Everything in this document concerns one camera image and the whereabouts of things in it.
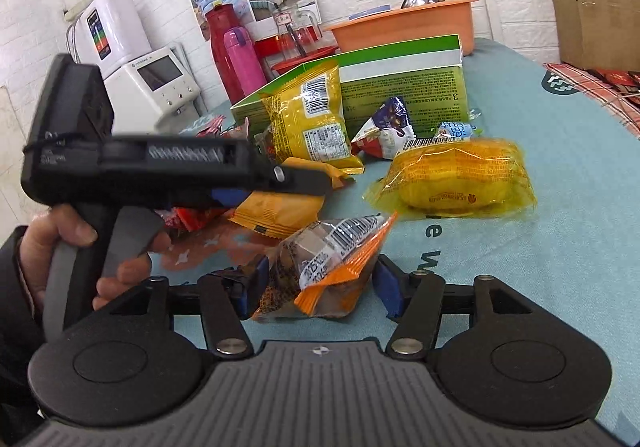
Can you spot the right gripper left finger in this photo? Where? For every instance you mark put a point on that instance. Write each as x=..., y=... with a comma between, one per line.
x=227, y=298

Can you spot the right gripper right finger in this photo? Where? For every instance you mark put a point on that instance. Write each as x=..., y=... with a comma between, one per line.
x=414, y=302

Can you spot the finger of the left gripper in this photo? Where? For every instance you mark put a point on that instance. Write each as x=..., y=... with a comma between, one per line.
x=275, y=178
x=229, y=197

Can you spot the orange snack packet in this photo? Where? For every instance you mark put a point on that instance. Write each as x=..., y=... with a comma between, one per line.
x=280, y=215

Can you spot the yellow chip bag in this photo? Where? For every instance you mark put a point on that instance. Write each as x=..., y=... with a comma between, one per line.
x=307, y=119

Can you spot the orange clear nut packet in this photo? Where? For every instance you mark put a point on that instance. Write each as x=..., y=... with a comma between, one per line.
x=322, y=269

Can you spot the yellow clear cake packet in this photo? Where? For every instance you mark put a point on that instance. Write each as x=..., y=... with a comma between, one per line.
x=450, y=177

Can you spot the person's left hand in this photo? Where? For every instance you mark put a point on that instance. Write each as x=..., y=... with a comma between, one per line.
x=63, y=223

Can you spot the red printed snack bag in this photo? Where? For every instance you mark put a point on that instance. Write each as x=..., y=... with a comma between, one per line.
x=183, y=220

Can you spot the white screen appliance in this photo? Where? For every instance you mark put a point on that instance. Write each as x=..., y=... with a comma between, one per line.
x=154, y=93

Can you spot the pink thermos bottle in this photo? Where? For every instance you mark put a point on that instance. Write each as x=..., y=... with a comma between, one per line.
x=244, y=60

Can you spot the red plastic basket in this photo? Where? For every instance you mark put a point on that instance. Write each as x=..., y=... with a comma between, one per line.
x=288, y=64

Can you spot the blue white candy packet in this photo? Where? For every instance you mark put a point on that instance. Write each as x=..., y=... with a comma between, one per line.
x=386, y=132

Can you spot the white water purifier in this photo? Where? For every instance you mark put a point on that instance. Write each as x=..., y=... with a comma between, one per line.
x=109, y=34

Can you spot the clear glass pitcher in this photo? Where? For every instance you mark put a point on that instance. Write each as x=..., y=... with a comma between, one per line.
x=297, y=32

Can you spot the red thermos jug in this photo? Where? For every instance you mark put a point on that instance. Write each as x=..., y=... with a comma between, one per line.
x=221, y=19

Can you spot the green cardboard box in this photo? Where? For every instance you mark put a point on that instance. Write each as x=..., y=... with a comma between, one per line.
x=426, y=73

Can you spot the blue lidded container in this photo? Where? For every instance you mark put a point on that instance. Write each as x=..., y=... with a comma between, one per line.
x=370, y=12

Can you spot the orange plastic basin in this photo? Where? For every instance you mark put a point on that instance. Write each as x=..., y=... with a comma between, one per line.
x=426, y=21

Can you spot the plaid cushion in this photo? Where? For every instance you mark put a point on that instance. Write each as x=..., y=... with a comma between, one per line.
x=565, y=79

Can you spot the brown cardboard box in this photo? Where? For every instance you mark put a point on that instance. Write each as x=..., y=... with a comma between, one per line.
x=598, y=33

